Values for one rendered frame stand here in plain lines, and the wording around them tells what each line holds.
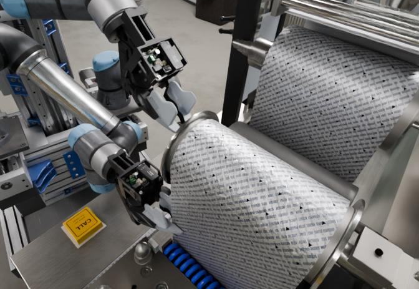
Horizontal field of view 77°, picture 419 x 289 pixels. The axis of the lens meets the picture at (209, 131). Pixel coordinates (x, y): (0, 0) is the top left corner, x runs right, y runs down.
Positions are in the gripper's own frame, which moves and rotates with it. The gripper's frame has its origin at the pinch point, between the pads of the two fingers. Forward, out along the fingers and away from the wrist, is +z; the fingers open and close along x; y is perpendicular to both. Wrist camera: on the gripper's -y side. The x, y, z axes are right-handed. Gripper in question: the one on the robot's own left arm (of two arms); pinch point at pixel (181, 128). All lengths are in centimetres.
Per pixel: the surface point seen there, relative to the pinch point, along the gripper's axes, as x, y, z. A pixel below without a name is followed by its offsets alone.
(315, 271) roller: -6.8, 18.7, 22.3
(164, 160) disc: -7.9, 3.4, 2.7
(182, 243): -7.6, -11.9, 20.5
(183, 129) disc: -3.9, 6.5, 0.2
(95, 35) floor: 153, -304, -163
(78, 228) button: -18.8, -37.5, 8.3
